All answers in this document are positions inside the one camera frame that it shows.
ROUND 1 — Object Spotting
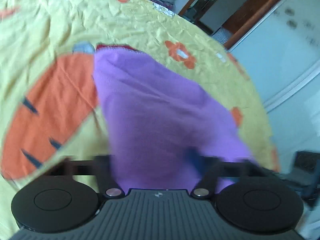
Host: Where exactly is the yellow floral bed sheet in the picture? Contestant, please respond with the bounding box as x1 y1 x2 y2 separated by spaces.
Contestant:
1 0 280 239

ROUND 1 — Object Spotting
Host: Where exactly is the brown wooden door frame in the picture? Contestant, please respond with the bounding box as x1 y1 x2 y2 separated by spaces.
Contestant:
175 0 280 49

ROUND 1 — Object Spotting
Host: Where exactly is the white wardrobe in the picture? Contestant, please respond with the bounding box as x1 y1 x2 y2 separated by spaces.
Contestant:
227 0 320 113

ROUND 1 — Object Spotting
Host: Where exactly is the purple sweater with red trim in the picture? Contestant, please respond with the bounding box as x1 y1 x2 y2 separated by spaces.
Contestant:
93 47 253 191

